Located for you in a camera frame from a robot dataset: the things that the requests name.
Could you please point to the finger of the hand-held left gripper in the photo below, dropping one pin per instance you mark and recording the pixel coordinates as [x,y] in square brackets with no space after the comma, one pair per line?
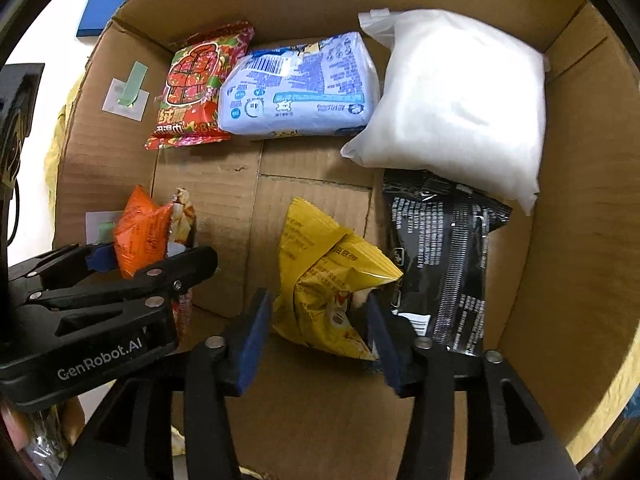
[102,260]
[185,265]

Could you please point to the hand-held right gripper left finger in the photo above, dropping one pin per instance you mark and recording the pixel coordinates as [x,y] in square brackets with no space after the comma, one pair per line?
[252,340]

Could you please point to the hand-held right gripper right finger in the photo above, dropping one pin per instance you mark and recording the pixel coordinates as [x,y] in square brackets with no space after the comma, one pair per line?
[385,345]

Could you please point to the orange snack packet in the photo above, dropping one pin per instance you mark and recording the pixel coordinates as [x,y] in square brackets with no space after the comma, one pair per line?
[142,235]

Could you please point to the yellow snack packet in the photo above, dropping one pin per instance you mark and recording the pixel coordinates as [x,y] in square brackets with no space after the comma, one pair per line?
[325,275]

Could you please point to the black foil packet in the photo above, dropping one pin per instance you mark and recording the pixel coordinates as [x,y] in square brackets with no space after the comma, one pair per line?
[445,250]

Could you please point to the cardboard box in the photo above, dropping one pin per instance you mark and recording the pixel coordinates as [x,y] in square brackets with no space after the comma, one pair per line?
[310,160]

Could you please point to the red patterned wipes packet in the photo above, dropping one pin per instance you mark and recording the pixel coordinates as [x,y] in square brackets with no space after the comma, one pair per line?
[192,85]

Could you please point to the light blue tissue pack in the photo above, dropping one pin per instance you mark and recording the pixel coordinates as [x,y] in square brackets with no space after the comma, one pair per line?
[295,90]

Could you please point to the white soft plastic bag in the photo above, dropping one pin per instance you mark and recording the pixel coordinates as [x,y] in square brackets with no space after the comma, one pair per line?
[460,105]

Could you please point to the yellow tablecloth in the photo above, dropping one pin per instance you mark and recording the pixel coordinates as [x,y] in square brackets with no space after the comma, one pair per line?
[52,170]

